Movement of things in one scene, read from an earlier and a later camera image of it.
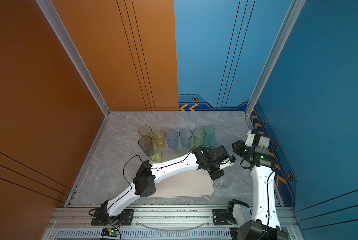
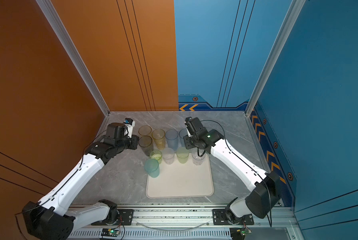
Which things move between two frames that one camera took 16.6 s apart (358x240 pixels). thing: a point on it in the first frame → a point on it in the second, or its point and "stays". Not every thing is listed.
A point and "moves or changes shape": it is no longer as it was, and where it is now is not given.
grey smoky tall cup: [145, 142] stays
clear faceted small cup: [224, 181] moves or changes shape
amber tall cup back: [145, 130] stays
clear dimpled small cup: [168, 154] stays
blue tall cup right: [185, 137] stays
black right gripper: [240, 144] → [185, 140]
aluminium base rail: [73, 222] stays
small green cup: [181, 151] stays
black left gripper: [217, 175] → [135, 140]
